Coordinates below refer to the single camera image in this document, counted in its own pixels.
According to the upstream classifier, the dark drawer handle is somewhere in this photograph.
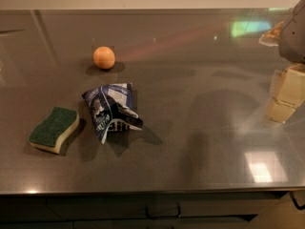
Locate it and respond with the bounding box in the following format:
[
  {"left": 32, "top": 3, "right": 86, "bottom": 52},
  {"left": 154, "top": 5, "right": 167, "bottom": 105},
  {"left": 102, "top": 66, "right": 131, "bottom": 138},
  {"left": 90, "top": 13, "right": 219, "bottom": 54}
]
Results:
[{"left": 145, "top": 203, "right": 181, "bottom": 219}]

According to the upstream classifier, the green and yellow sponge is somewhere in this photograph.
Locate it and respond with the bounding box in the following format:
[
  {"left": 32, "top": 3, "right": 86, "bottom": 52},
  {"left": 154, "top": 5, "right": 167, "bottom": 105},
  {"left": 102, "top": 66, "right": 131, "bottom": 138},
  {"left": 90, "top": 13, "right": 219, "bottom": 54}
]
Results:
[{"left": 29, "top": 107, "right": 80, "bottom": 155}]

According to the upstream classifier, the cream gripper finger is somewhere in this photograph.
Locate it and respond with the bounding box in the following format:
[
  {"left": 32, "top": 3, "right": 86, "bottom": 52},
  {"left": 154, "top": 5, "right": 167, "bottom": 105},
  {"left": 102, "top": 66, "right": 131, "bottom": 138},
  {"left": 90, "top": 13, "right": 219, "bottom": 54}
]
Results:
[
  {"left": 266, "top": 63, "right": 305, "bottom": 123},
  {"left": 258, "top": 22, "right": 283, "bottom": 47}
]

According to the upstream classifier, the black cable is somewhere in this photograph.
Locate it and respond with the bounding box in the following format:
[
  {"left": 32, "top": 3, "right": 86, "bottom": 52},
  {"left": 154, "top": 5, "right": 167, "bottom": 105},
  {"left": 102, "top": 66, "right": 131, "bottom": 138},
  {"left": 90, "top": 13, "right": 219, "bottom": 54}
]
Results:
[{"left": 289, "top": 191, "right": 305, "bottom": 211}]

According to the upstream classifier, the blue chip bag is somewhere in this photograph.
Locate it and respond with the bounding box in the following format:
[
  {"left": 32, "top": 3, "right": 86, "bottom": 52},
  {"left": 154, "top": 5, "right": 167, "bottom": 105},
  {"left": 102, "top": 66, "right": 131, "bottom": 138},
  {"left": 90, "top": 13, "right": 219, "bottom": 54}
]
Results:
[{"left": 82, "top": 83, "right": 143, "bottom": 144}]

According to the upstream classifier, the orange ball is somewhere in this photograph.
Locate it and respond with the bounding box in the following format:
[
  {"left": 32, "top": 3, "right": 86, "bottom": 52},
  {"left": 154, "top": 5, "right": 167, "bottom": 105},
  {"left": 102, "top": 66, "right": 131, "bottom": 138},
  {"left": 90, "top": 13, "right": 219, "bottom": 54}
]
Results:
[{"left": 93, "top": 47, "right": 115, "bottom": 70}]

